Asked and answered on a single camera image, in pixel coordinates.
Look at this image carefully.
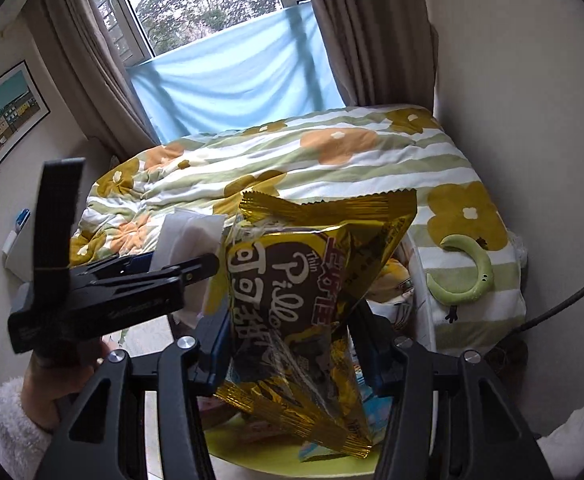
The left beige curtain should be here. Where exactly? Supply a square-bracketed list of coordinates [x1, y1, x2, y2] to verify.
[22, 0, 158, 159]

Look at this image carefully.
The black cable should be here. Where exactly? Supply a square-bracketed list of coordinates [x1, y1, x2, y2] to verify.
[513, 261, 584, 334]

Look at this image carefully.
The right beige curtain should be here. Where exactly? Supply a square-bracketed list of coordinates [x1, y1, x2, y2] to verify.
[311, 0, 437, 110]

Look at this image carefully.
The left hand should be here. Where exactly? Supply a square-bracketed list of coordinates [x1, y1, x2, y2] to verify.
[21, 339, 117, 431]

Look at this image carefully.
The floral striped quilt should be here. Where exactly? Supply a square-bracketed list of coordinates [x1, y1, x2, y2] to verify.
[70, 105, 526, 353]

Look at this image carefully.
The white fluffy sleeve forearm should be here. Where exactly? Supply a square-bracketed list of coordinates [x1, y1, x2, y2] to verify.
[0, 377, 52, 480]

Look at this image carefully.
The white tissue pack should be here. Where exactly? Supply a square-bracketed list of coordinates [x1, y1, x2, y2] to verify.
[150, 208, 227, 328]

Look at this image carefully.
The beige curtain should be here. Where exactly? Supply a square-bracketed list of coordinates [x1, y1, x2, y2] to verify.
[22, 0, 158, 159]
[311, 0, 437, 110]

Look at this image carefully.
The light blue cloth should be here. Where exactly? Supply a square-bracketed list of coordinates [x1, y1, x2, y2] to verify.
[128, 2, 344, 143]

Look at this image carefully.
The green crescent plush toy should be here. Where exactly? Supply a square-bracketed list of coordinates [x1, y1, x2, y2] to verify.
[426, 234, 494, 324]

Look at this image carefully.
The framed street painting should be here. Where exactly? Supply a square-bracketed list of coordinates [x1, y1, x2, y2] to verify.
[0, 61, 50, 165]

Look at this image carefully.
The white headboard panel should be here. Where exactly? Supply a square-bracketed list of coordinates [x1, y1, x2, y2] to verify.
[2, 138, 113, 283]

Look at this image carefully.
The green cardboard box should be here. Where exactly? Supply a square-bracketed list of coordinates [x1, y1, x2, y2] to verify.
[201, 253, 423, 478]

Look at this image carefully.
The gold pillow chocolate bag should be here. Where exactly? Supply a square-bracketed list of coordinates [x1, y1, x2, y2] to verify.
[216, 190, 418, 458]

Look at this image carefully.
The blue snack bag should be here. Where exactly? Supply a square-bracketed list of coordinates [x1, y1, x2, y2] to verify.
[298, 361, 393, 462]

